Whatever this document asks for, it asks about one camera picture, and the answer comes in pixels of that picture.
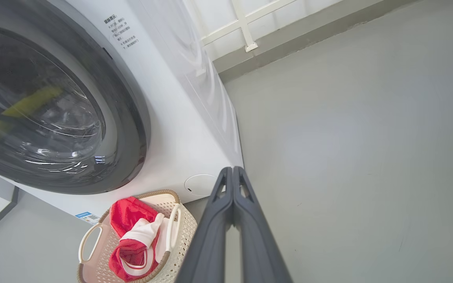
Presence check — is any blue energy label sticker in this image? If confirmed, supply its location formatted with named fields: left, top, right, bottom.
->
left=75, top=211, right=100, bottom=225

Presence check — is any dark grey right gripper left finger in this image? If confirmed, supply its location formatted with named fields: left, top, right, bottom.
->
left=175, top=167, right=235, bottom=283

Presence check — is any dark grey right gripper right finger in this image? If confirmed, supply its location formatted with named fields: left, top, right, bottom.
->
left=232, top=166, right=293, bottom=283

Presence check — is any cream perforated laundry basket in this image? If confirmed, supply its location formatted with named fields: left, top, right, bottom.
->
left=77, top=189, right=198, bottom=283

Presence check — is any black printed text label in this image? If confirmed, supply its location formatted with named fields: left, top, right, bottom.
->
left=104, top=15, right=140, bottom=50

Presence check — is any round white filter cover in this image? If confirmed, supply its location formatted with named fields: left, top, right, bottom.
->
left=184, top=174, right=219, bottom=197

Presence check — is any white railing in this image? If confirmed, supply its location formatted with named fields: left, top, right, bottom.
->
left=183, top=0, right=309, bottom=53

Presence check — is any red garment with white trim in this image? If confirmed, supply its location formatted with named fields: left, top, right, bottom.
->
left=109, top=197, right=161, bottom=282

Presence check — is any white washing machine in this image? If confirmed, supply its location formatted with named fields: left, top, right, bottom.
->
left=0, top=0, right=245, bottom=225

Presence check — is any dark round washing machine door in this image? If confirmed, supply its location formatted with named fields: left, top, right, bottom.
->
left=0, top=0, right=151, bottom=195

